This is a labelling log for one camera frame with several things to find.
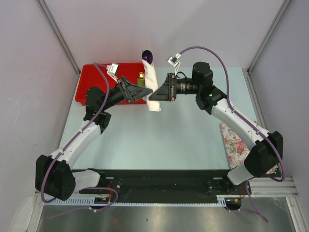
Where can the floral tray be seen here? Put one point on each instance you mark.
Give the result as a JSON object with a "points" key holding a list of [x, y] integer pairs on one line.
{"points": [[236, 150]]}

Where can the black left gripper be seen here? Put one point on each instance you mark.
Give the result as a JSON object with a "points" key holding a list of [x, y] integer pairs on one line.
{"points": [[131, 93]]}

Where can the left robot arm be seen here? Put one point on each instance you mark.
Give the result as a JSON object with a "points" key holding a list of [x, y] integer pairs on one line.
{"points": [[54, 175]]}

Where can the white paper napkin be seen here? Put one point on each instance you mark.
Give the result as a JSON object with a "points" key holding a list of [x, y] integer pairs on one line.
{"points": [[151, 83]]}

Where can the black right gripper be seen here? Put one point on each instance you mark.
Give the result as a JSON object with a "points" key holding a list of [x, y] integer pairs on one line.
{"points": [[164, 93]]}

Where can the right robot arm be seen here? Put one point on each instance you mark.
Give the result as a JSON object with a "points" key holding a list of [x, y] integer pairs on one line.
{"points": [[265, 148]]}

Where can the aluminium frame rail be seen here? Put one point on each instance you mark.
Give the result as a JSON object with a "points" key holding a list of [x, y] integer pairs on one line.
{"points": [[266, 187]]}

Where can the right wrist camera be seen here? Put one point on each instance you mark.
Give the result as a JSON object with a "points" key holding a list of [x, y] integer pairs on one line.
{"points": [[174, 62]]}

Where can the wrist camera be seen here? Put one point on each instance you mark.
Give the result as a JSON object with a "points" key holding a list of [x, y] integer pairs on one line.
{"points": [[174, 62], [112, 70]]}

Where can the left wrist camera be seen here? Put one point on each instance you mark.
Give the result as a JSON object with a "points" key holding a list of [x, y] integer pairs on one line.
{"points": [[112, 70]]}

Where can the red plastic bin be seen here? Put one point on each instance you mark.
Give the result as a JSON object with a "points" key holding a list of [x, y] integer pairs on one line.
{"points": [[90, 77]]}

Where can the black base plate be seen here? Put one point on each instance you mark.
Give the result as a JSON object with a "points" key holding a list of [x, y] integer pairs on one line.
{"points": [[168, 186]]}

